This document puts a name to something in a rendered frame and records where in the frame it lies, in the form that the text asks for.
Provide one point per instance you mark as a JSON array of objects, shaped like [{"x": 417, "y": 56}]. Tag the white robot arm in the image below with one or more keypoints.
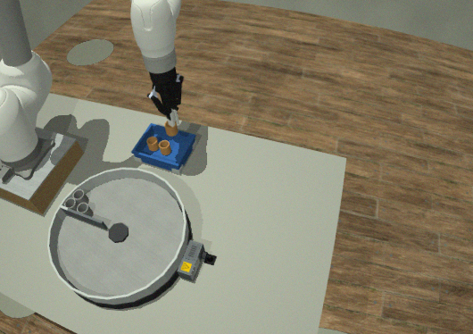
[{"x": 21, "y": 150}]

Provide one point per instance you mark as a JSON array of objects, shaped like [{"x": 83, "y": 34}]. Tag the bronze bushing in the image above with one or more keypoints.
[
  {"x": 171, "y": 131},
  {"x": 165, "y": 147},
  {"x": 153, "y": 144}
]

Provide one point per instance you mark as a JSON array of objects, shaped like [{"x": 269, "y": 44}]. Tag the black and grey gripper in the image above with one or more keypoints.
[{"x": 171, "y": 105}]

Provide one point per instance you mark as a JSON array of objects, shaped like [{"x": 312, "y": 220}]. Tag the grey metal bushing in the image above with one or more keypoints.
[
  {"x": 84, "y": 206},
  {"x": 70, "y": 203},
  {"x": 82, "y": 197}
]

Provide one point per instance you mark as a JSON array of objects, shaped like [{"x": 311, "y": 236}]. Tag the blue crate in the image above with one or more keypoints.
[{"x": 174, "y": 161}]

